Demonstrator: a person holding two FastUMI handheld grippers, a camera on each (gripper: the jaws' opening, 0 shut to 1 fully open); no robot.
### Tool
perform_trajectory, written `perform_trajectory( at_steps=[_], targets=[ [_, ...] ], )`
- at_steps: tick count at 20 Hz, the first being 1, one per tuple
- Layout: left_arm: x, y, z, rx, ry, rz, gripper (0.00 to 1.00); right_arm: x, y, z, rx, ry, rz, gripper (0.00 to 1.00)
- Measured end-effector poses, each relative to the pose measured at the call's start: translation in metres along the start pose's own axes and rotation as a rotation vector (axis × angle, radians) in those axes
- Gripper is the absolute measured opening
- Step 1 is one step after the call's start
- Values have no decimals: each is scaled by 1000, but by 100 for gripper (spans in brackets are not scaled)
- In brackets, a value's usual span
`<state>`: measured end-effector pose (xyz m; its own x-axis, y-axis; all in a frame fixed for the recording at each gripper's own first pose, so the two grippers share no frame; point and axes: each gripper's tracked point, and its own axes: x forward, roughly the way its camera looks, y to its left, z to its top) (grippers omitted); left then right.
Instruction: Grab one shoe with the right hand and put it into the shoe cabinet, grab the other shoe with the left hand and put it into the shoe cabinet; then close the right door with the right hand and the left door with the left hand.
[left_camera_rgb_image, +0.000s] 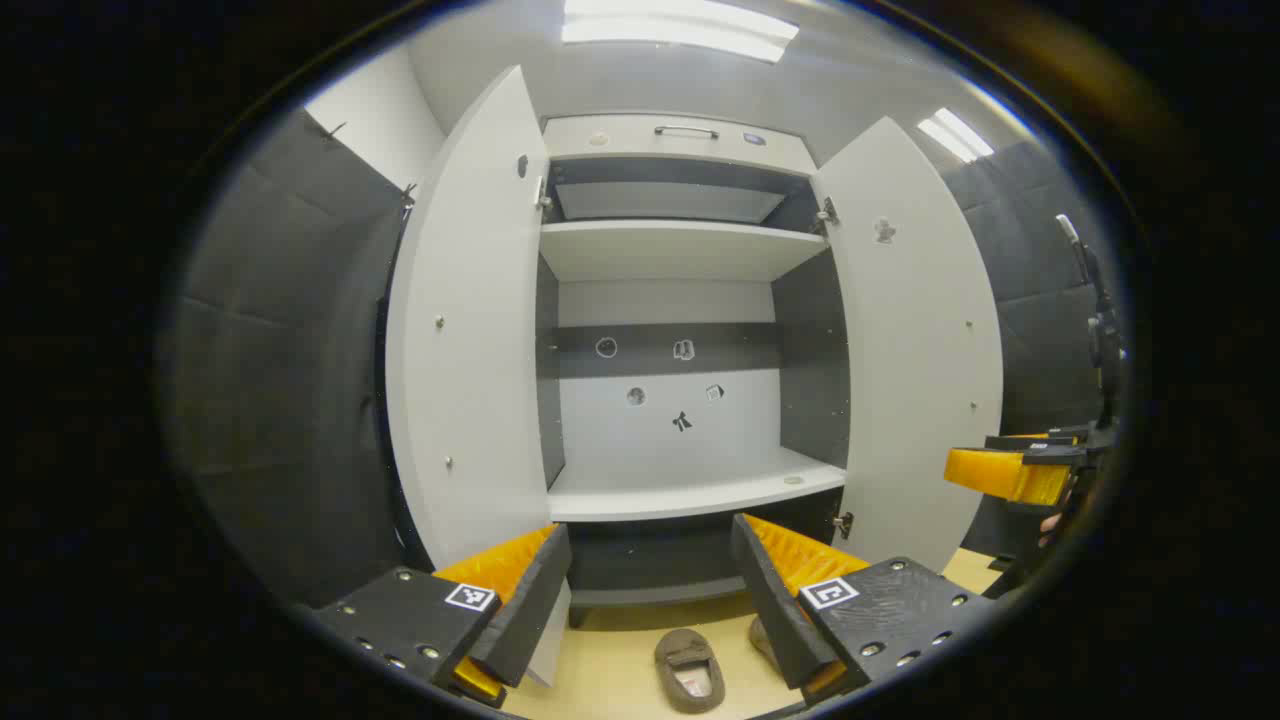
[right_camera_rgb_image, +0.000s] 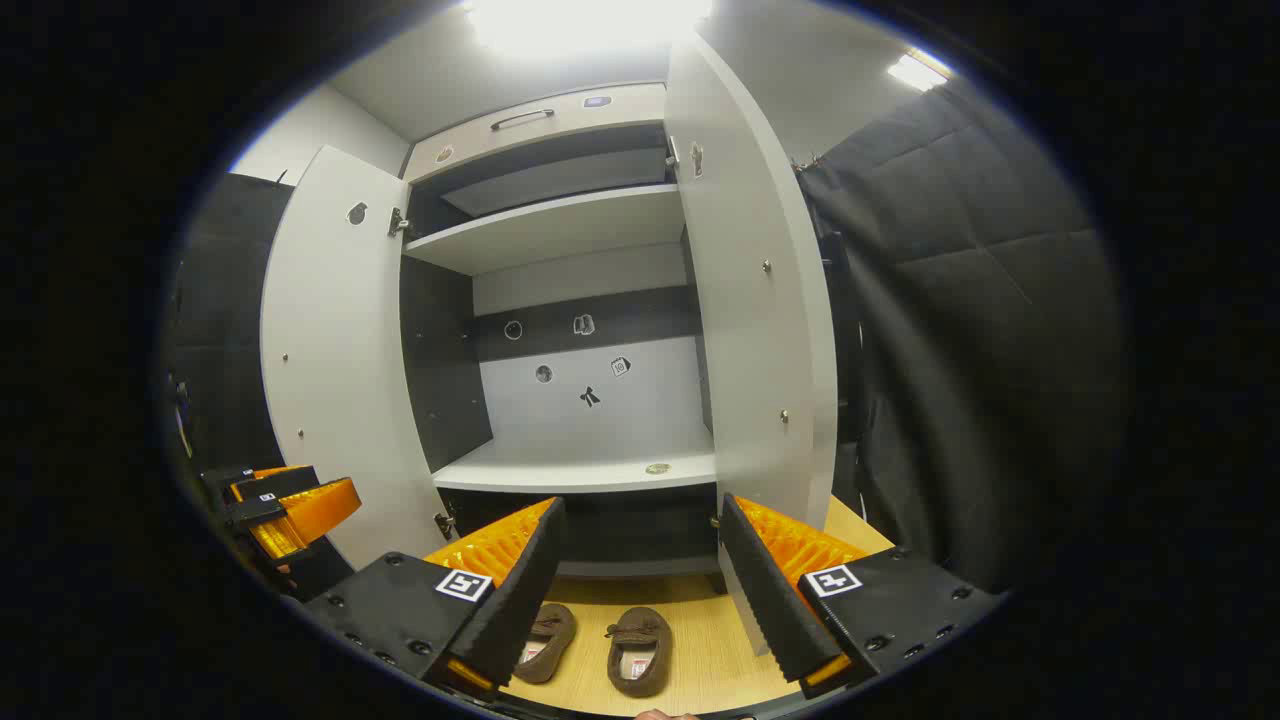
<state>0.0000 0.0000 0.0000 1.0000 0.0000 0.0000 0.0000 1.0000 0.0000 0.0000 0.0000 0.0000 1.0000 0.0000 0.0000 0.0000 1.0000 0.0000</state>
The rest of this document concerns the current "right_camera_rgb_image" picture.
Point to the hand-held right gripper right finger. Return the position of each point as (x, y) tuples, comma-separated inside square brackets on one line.
[(770, 600)]

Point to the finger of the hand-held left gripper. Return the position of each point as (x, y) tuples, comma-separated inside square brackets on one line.
[(270, 482), (315, 510)]

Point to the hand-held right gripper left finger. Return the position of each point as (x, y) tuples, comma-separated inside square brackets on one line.
[(520, 600)]

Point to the brown fuzzy shoe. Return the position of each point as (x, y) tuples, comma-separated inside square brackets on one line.
[(550, 640), (640, 635)]

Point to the white shoe cabinet door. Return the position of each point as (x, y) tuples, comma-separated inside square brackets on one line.
[(335, 380), (750, 330)]

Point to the white and grey shoe cabinet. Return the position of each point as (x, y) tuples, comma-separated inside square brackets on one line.
[(440, 360)]

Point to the metal door hinge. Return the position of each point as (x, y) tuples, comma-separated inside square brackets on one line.
[(398, 222), (445, 524), (672, 153)]

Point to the white cabinet shelf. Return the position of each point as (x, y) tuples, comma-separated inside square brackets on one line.
[(550, 230), (580, 465)]

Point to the white cabinet drawer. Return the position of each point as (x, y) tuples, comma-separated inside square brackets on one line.
[(600, 125)]

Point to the black quilted backdrop cloth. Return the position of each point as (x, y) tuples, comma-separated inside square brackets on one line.
[(220, 300), (980, 300)]

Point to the small ceiling light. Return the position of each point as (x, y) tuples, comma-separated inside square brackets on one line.
[(917, 72)]

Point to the large ceiling light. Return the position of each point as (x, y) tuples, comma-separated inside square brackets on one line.
[(590, 20)]

